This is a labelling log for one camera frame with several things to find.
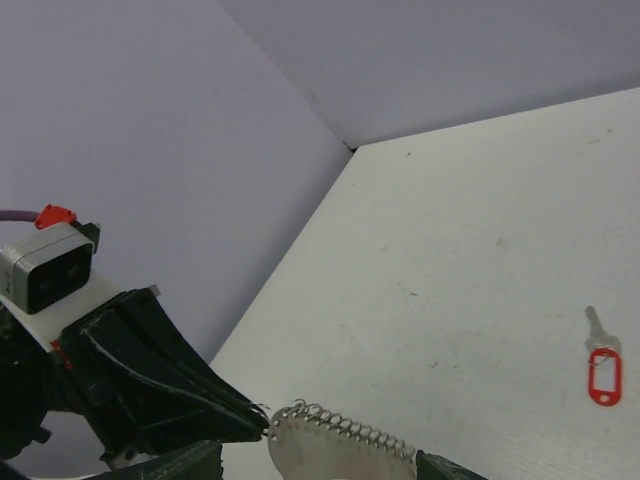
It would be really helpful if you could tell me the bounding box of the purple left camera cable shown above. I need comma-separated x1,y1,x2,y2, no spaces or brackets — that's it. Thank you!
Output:
0,209,41,226

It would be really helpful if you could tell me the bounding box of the red plastic key tag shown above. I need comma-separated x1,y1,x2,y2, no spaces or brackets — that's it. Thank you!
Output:
587,347,623,407

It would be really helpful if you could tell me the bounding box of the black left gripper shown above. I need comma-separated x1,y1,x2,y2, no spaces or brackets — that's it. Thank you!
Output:
1,288,263,468

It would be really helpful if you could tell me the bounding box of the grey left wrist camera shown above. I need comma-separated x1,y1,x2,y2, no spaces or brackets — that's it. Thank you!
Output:
1,222,101,315

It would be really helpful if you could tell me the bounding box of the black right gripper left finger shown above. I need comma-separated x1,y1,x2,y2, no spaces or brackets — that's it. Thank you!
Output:
91,441,223,480

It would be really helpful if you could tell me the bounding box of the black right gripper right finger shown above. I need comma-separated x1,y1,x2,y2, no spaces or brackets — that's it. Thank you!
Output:
415,450,487,480

